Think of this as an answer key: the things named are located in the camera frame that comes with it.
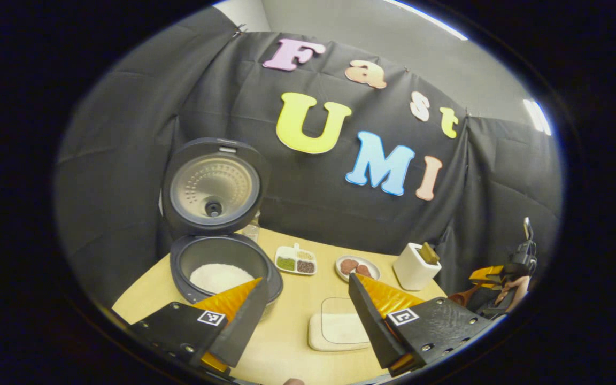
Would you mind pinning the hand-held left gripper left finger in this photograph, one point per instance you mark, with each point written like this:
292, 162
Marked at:
244, 326

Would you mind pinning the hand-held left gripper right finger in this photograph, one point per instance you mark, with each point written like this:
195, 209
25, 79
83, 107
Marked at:
375, 326

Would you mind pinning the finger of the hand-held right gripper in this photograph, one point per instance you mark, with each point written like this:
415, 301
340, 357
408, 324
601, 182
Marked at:
487, 275

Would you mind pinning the brown wooden spoon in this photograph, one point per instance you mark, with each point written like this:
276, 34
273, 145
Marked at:
460, 295

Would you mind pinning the clear plastic rice box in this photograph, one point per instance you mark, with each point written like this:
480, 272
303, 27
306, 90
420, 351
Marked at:
340, 334

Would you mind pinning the white rice mound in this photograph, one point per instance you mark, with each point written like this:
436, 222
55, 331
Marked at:
217, 277

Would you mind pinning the grey rice cooker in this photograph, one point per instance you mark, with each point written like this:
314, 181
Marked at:
212, 187

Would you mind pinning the red meat piece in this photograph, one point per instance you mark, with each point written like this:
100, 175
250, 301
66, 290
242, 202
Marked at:
348, 266
364, 271

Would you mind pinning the white round plate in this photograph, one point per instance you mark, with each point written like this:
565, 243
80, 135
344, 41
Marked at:
373, 266

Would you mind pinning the brown toast slice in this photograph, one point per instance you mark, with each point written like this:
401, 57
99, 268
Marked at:
430, 254

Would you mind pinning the white toaster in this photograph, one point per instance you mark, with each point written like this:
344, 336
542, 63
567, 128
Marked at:
412, 272

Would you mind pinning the white divided bean dish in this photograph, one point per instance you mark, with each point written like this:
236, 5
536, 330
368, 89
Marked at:
294, 263

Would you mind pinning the small glass bottle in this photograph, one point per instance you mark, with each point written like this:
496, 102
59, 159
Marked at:
252, 230

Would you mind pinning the ceiling light panel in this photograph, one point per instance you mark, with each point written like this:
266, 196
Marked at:
537, 116

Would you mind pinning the black backdrop cloth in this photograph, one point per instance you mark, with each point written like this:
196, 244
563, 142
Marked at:
126, 133

